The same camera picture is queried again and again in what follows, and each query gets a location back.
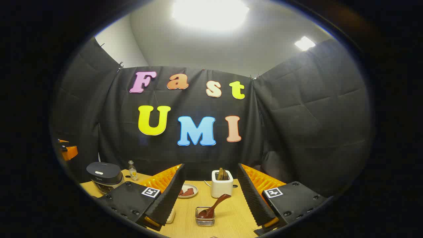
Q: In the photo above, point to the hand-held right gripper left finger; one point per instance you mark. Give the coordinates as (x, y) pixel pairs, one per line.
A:
(168, 198)

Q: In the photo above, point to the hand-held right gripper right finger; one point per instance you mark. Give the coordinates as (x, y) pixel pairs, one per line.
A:
(254, 198)

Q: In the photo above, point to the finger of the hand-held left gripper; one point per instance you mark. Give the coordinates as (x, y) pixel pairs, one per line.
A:
(70, 152)
(62, 141)

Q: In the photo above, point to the clear box of rice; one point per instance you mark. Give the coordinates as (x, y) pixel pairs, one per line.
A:
(171, 216)

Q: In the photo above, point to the black rice cooker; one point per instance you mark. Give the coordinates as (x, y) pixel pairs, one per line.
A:
(104, 173)

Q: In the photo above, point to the brown wooden spoon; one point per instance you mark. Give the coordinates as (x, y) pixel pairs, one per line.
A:
(214, 205)

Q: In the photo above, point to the white round plate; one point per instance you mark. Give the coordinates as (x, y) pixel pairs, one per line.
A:
(193, 195)

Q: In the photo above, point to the white utensil box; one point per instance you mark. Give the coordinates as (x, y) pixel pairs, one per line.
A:
(221, 188)

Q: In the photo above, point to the small glass bottle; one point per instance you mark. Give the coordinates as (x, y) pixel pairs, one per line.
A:
(133, 172)

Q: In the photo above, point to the black backdrop cloth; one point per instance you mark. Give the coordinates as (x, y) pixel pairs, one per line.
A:
(297, 125)

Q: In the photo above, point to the small ceiling light panel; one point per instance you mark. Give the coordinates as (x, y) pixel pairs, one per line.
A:
(304, 43)

